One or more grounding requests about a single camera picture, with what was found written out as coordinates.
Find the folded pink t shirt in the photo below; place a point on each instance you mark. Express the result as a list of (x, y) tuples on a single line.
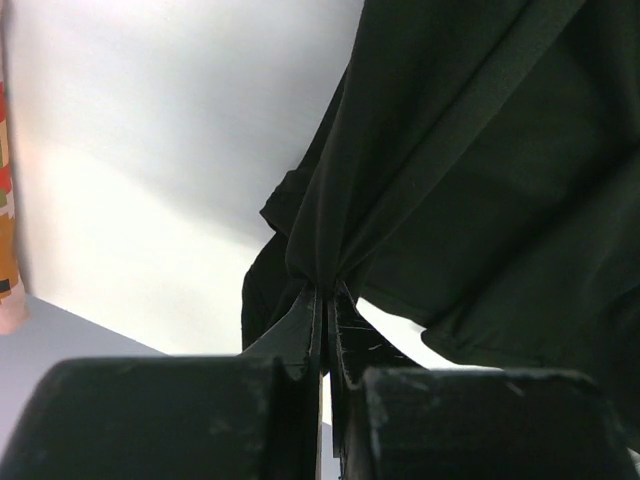
[(14, 311)]

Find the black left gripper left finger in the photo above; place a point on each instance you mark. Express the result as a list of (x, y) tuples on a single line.
[(256, 415)]

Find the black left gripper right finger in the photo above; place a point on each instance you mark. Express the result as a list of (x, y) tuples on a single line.
[(393, 419)]

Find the black t shirt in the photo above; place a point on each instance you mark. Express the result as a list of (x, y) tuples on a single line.
[(477, 172)]

